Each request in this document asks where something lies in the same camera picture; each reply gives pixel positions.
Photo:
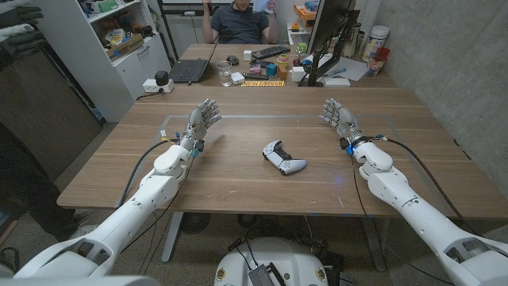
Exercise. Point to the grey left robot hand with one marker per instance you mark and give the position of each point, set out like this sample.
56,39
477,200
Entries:
196,123

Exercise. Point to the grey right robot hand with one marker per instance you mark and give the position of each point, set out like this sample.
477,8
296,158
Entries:
345,121

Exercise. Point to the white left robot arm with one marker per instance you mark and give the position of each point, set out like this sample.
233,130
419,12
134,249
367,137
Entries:
131,214

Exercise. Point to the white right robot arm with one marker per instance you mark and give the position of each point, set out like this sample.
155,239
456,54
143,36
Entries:
397,190

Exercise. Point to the white black game controller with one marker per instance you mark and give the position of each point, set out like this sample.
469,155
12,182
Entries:
283,161

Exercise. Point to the flat white box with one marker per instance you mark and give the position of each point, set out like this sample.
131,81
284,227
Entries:
337,82

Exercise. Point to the blue pen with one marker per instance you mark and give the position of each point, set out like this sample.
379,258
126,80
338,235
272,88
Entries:
337,72

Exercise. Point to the black laptop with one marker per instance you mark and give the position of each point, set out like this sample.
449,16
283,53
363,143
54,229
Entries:
189,70

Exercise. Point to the white paper sheets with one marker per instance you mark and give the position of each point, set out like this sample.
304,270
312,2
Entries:
353,67

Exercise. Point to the clear drinking glass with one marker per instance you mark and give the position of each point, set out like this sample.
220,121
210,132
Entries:
224,75

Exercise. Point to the black monitor stand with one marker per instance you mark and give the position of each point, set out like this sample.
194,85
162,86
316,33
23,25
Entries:
316,71

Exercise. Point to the black plug adapter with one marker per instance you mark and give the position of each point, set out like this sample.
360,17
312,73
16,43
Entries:
161,77

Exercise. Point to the white power strip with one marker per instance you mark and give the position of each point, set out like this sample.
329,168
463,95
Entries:
151,85

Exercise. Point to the small white charger box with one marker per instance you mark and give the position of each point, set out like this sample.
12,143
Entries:
237,78

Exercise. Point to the large white cube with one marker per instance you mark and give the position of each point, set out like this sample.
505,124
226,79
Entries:
298,74

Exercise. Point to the black computer mouse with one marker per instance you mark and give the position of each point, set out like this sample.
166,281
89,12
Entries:
233,60

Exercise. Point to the black remote control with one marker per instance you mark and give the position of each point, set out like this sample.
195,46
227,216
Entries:
256,76

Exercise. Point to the yellow new driver sign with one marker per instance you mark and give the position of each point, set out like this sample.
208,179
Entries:
262,83

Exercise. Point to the orange wooden block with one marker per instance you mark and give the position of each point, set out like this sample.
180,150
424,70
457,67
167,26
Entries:
282,73

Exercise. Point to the pink puzzle cube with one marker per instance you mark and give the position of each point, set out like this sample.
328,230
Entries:
256,69

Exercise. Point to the small white cube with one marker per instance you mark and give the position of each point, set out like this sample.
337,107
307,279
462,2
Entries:
247,55

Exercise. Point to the white round canister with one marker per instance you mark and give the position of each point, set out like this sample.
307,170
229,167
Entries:
375,41

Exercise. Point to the small green box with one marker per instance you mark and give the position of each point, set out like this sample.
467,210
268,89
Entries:
302,48

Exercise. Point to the colourful stacking toy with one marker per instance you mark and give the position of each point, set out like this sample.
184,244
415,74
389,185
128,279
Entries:
283,60

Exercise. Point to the blue cube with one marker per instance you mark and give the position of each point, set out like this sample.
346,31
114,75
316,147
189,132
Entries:
272,70

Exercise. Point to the black metal stand pole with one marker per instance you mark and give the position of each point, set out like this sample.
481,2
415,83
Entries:
166,32

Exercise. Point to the black computer monitor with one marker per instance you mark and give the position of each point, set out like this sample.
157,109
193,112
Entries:
329,24

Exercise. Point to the black floor fan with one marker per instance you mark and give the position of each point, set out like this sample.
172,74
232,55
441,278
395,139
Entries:
194,222

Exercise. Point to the black keyboard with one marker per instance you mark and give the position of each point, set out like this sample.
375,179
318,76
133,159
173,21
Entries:
270,51

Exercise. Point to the brown cardboard box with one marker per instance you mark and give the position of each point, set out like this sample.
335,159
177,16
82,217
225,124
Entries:
125,47

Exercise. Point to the white shelf cabinet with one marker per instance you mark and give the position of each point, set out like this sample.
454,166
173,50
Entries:
99,79

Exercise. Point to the seated person dark shirt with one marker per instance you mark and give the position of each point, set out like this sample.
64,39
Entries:
238,24

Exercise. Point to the orange box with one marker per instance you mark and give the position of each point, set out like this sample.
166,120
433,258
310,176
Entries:
303,12

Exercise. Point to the grey table leg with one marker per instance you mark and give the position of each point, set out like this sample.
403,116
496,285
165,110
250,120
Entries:
171,238
374,246

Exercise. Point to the green carton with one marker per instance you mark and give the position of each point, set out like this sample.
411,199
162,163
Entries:
108,5

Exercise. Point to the white robot torso base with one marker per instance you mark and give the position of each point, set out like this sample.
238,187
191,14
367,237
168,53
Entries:
285,258

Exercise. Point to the grey electronics box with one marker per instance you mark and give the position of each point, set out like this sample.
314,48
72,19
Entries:
260,276

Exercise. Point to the standing person black gloves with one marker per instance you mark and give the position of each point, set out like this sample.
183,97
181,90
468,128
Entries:
20,186

